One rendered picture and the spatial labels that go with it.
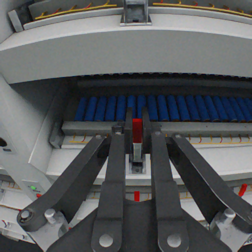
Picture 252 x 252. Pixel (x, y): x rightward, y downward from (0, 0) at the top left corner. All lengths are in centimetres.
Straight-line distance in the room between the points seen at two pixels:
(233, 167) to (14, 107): 35
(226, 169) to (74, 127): 27
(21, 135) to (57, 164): 8
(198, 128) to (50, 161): 27
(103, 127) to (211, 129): 19
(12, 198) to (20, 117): 37
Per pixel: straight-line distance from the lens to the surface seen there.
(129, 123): 16
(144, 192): 41
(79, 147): 27
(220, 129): 29
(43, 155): 28
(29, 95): 25
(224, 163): 29
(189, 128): 27
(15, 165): 31
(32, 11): 25
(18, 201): 55
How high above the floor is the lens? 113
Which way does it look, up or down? 35 degrees down
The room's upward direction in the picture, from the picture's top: 3 degrees counter-clockwise
